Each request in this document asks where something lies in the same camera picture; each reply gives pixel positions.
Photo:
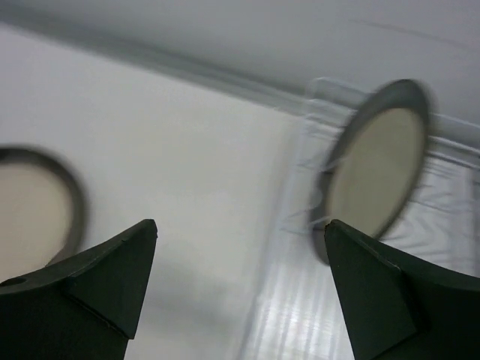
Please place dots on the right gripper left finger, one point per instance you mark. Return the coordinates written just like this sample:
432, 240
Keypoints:
87, 306

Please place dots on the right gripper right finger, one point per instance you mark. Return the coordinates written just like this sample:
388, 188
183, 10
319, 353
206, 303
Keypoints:
397, 306

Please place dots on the silver rim plate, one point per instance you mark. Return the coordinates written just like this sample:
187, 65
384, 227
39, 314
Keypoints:
371, 172
44, 209

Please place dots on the silver rim plate on table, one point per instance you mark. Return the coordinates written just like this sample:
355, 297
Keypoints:
44, 209

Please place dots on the white wire dish rack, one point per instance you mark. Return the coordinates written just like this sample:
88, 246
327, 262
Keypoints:
297, 312

